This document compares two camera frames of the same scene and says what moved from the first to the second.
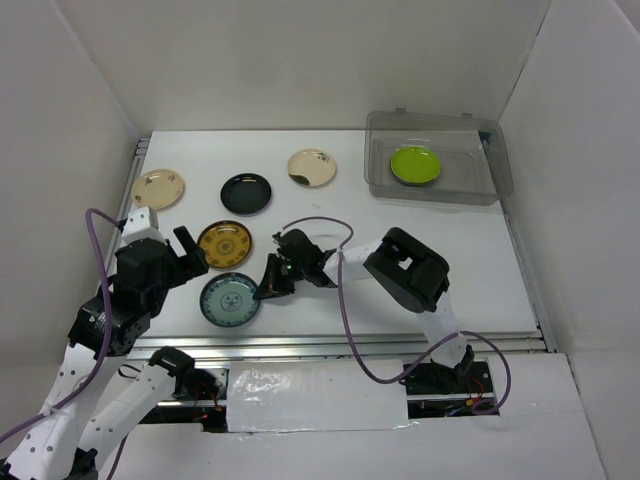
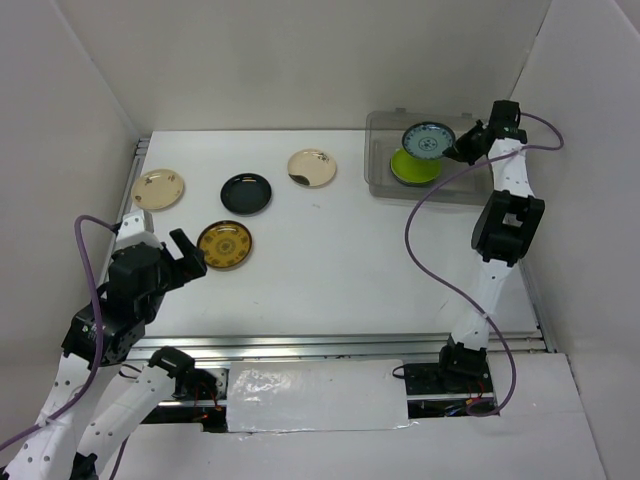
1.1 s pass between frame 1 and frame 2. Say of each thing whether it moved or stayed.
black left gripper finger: stayed
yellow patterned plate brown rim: stayed
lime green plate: stayed
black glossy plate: stayed
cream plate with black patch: stayed
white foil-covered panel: stayed
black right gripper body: moved
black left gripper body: stayed
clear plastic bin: stayed
